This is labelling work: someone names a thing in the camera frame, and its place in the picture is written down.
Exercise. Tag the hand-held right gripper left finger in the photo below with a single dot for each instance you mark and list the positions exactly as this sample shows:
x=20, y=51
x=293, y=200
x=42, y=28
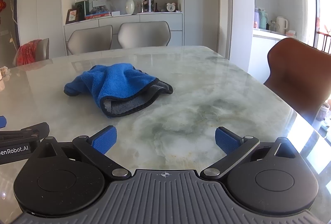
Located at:
x=103, y=140

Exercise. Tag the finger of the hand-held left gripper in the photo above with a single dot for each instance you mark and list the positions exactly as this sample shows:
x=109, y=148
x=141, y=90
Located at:
x=2, y=122
x=28, y=131

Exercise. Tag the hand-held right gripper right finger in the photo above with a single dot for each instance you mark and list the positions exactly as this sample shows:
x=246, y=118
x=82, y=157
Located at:
x=227, y=139

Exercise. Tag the blue and grey towel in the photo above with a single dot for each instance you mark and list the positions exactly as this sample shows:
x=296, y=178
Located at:
x=116, y=84

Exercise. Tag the small beige table ornament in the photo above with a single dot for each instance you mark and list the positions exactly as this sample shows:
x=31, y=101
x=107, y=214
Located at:
x=4, y=73

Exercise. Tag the red patterned cloth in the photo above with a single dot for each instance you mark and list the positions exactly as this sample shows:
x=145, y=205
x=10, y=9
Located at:
x=27, y=53

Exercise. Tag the grey chair with cloth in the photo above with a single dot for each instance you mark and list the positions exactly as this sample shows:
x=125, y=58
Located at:
x=43, y=48

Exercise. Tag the white counter cabinet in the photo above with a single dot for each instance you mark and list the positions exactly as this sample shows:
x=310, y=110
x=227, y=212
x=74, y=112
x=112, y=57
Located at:
x=261, y=53

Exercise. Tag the brown chair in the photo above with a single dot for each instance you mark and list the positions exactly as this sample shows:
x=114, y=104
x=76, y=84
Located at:
x=297, y=71

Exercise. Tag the dried branch decoration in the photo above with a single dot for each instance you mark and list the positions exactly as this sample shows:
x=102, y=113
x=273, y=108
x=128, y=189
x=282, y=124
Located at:
x=14, y=25

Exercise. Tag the grey dining chair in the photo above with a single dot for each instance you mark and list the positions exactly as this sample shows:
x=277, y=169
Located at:
x=89, y=39
x=143, y=34

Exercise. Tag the red hanging knot ornament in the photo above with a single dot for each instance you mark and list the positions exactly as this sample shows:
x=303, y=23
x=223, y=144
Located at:
x=2, y=9

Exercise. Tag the tissue pack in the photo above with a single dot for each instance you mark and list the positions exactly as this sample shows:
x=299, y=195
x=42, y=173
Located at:
x=291, y=34

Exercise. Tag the purple thermos bottle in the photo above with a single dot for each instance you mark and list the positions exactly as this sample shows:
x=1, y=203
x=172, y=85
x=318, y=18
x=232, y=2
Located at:
x=256, y=18

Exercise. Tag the green thermos jug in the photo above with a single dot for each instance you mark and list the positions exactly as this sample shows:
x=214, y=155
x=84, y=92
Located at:
x=263, y=20

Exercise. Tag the stack of books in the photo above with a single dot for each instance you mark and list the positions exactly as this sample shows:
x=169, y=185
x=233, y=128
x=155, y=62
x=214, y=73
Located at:
x=97, y=15

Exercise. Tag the white electric kettle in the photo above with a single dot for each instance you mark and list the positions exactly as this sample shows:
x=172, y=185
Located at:
x=281, y=24

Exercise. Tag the small white box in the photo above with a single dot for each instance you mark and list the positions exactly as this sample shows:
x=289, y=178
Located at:
x=116, y=13

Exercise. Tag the white sideboard cabinet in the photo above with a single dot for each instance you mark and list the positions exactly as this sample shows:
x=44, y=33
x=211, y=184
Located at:
x=144, y=18

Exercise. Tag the dark green box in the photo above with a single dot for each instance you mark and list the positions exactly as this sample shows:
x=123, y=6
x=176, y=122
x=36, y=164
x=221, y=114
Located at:
x=82, y=9

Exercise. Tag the white card sign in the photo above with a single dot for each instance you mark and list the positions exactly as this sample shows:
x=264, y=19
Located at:
x=98, y=3

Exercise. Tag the white ceramic vase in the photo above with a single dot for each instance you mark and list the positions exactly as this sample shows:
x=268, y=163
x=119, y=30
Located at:
x=129, y=5

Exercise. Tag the balcony railing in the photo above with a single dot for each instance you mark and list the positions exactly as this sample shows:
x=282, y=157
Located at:
x=324, y=42

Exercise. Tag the clear glass jar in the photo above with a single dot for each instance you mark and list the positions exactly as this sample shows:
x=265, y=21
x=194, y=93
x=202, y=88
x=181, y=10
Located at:
x=144, y=4

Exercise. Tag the small alarm clock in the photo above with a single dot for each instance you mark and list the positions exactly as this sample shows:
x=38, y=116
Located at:
x=170, y=7

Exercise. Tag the brown picture frame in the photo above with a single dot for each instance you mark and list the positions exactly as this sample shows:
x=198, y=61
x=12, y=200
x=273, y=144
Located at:
x=72, y=16

